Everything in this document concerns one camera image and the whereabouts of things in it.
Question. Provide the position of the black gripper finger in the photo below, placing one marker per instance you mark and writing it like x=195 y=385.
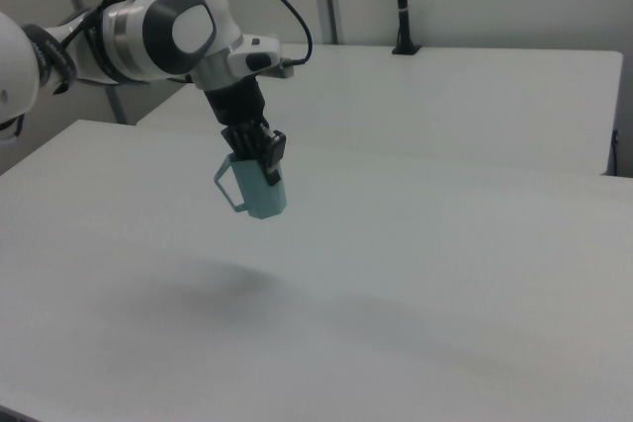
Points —
x=244 y=147
x=273 y=160

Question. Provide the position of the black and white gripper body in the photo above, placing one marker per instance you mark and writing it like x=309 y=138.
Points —
x=237 y=106

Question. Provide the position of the light teal faceted cup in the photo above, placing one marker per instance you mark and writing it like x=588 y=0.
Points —
x=262 y=194

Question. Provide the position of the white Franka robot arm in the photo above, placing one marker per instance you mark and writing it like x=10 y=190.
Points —
x=188 y=31

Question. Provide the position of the white adjacent table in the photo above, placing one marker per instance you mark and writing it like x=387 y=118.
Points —
x=445 y=96

